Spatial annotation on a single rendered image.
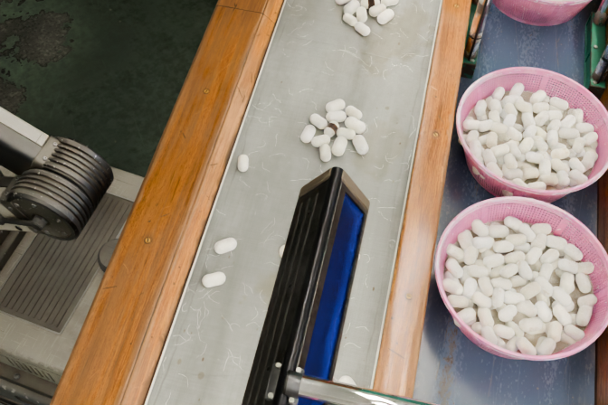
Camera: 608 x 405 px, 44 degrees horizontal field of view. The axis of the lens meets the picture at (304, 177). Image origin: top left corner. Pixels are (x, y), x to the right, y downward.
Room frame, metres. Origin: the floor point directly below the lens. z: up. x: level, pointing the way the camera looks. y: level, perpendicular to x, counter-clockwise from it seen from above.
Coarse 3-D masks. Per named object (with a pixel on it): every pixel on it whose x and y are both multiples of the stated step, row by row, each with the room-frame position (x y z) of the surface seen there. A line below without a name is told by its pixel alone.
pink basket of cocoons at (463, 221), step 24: (456, 216) 0.59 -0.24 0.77; (480, 216) 0.61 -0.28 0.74; (504, 216) 0.62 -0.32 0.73; (528, 216) 0.61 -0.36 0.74; (552, 216) 0.61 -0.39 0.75; (456, 240) 0.57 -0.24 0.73; (576, 240) 0.57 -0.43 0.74; (600, 264) 0.53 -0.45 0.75; (600, 288) 0.49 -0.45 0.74; (600, 312) 0.45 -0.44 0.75; (480, 336) 0.40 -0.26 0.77
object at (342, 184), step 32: (320, 192) 0.42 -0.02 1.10; (352, 192) 0.43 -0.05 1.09; (320, 224) 0.38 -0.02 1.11; (352, 224) 0.40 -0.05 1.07; (288, 256) 0.36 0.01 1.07; (320, 256) 0.34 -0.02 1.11; (352, 256) 0.37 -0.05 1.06; (288, 288) 0.32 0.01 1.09; (320, 288) 0.31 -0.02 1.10; (288, 320) 0.28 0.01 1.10; (320, 320) 0.28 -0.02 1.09; (256, 352) 0.26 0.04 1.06; (288, 352) 0.24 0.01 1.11; (320, 352) 0.25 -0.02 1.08; (256, 384) 0.22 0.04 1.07
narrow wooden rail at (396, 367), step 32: (448, 0) 1.08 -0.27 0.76; (448, 32) 0.99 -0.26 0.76; (448, 64) 0.91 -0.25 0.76; (448, 96) 0.84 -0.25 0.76; (448, 128) 0.77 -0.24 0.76; (416, 160) 0.70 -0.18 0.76; (416, 192) 0.64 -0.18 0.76; (416, 224) 0.58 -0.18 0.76; (416, 256) 0.52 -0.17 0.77; (416, 288) 0.47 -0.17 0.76; (416, 320) 0.42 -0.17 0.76; (384, 352) 0.37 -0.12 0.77; (416, 352) 0.37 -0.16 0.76; (384, 384) 0.33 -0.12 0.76
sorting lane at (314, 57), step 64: (320, 0) 1.09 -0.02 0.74; (320, 64) 0.93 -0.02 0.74; (384, 64) 0.93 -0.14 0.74; (256, 128) 0.77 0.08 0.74; (384, 128) 0.78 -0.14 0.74; (256, 192) 0.65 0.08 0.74; (384, 192) 0.65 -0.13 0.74; (256, 256) 0.53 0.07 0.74; (384, 256) 0.54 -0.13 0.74; (192, 320) 0.42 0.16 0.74; (256, 320) 0.42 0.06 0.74; (384, 320) 0.43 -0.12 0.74; (192, 384) 0.33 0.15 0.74
